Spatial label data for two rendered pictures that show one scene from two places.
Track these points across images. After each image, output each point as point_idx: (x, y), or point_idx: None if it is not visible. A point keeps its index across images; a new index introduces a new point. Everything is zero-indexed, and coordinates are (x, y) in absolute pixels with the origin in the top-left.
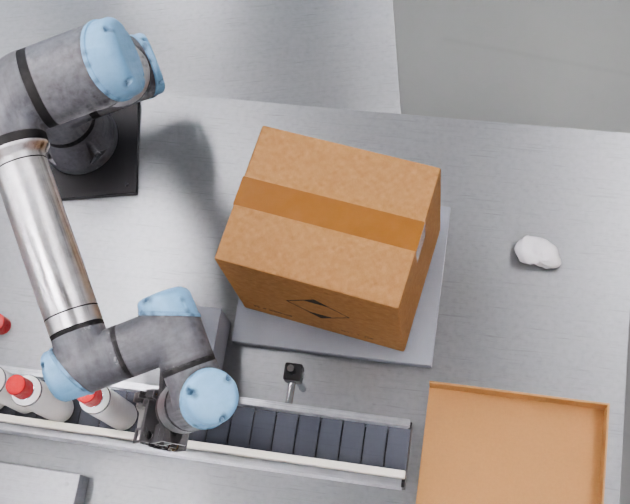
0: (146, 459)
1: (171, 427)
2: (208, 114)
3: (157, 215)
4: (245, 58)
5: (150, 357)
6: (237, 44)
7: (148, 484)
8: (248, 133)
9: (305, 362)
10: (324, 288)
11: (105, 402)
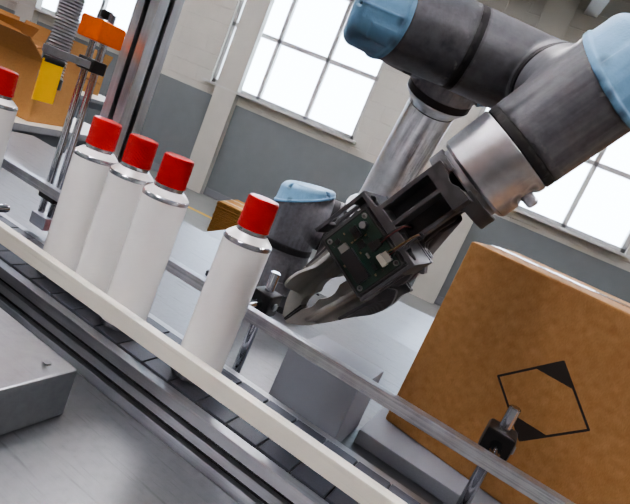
0: (167, 455)
1: (480, 138)
2: (375, 334)
3: (309, 338)
4: (412, 336)
5: (526, 32)
6: (407, 330)
7: (144, 481)
8: (407, 358)
9: None
10: (622, 311)
11: (263, 244)
